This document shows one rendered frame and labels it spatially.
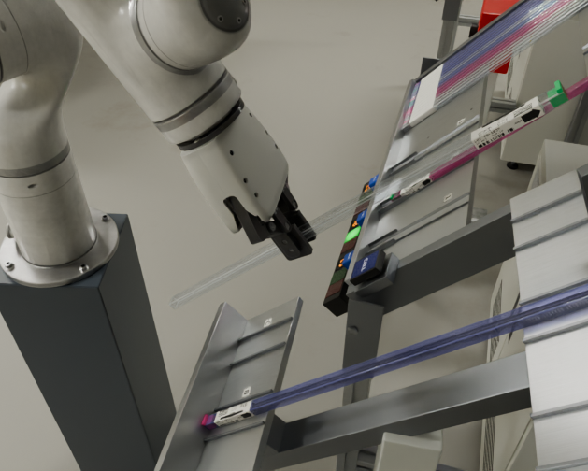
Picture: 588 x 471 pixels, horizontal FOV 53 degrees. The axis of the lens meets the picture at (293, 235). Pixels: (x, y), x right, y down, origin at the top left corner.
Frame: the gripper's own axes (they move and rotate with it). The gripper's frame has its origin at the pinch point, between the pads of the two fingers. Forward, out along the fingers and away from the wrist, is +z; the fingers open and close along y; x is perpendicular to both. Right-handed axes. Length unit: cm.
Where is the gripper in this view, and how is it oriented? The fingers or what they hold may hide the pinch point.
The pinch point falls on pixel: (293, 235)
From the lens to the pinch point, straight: 63.1
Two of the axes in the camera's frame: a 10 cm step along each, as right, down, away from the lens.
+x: 8.3, -2.8, -4.8
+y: -2.0, 6.6, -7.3
